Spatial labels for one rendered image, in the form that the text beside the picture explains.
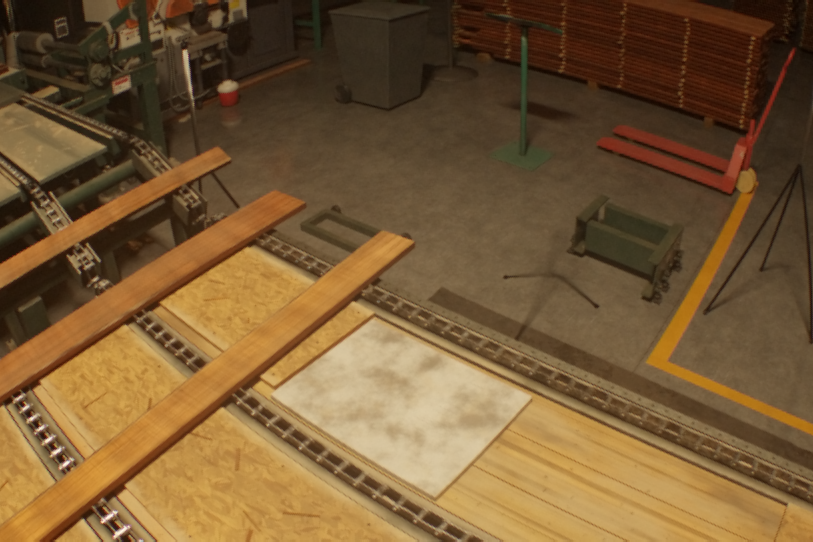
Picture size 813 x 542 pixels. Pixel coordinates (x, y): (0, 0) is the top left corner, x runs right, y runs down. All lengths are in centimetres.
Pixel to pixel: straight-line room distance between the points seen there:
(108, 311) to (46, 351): 30
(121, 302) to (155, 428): 68
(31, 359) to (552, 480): 175
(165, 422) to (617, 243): 281
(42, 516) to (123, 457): 32
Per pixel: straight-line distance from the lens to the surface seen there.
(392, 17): 574
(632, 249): 389
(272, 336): 213
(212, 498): 177
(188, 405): 196
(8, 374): 236
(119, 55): 525
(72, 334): 240
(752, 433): 324
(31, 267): 284
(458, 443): 182
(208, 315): 234
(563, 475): 179
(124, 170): 338
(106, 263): 411
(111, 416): 208
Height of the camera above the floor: 222
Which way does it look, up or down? 34 degrees down
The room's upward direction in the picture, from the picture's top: 2 degrees counter-clockwise
